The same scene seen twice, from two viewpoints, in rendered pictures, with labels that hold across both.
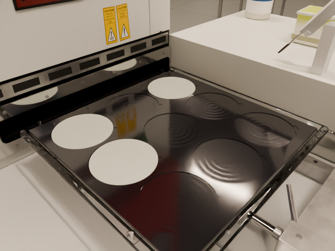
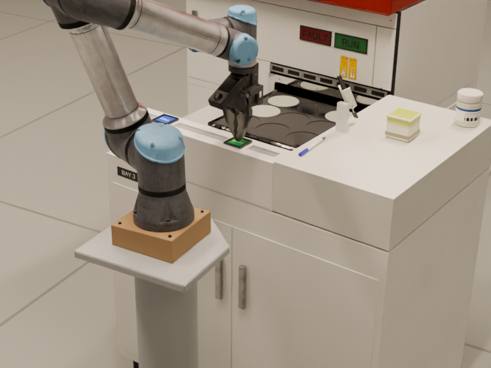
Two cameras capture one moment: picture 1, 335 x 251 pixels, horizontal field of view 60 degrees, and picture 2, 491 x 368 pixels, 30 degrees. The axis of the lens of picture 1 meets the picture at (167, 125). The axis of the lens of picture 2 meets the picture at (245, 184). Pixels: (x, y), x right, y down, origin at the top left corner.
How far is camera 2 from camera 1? 2.69 m
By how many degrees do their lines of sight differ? 69
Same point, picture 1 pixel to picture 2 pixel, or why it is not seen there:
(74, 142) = (272, 101)
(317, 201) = not seen: hidden behind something
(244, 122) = (307, 134)
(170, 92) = (333, 116)
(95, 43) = (332, 71)
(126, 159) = (264, 111)
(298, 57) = (364, 128)
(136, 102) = (316, 109)
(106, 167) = (258, 108)
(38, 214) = not seen: hidden behind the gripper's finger
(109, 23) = (343, 65)
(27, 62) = (297, 63)
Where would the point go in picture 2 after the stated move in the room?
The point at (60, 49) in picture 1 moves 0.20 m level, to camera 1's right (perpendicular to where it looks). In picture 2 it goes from (313, 65) to (326, 86)
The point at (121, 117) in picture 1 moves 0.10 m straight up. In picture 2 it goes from (298, 107) to (299, 77)
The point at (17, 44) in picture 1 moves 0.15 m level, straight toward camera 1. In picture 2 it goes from (296, 52) to (259, 61)
